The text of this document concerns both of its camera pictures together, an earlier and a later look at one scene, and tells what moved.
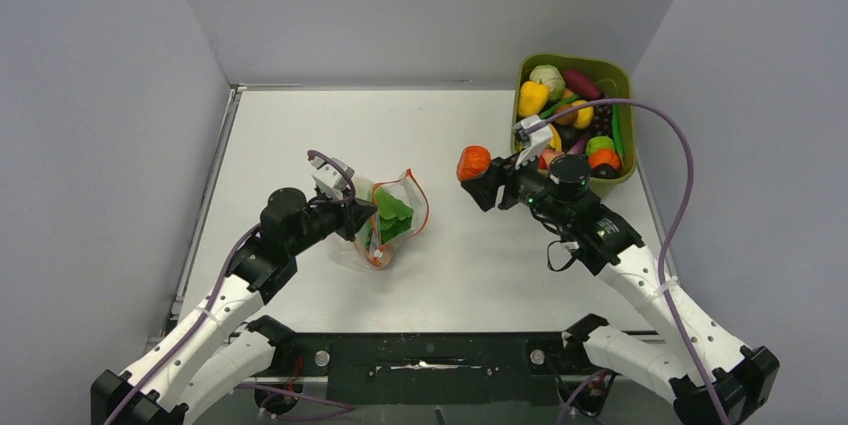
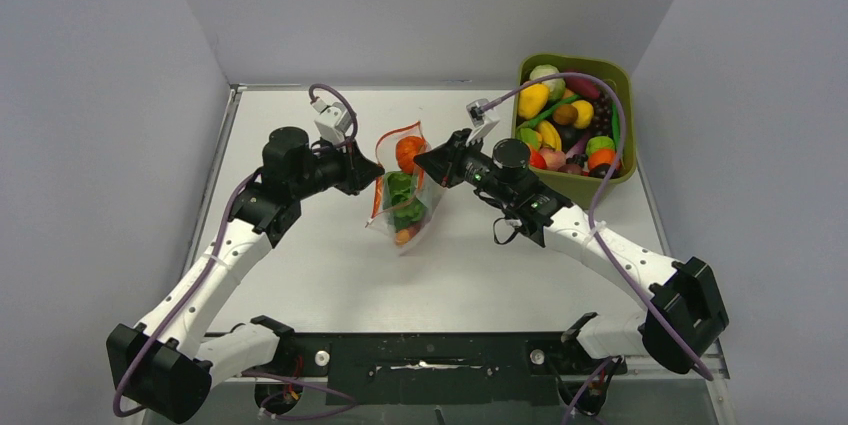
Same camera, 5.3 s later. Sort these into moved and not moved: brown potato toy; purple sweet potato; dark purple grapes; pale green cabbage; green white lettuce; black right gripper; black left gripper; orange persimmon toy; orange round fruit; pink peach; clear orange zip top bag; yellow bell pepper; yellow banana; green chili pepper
Moved: black left gripper; black right gripper; clear orange zip top bag; orange persimmon toy; green white lettuce
Not moved: pink peach; yellow banana; dark purple grapes; orange round fruit; green chili pepper; purple sweet potato; pale green cabbage; yellow bell pepper; brown potato toy
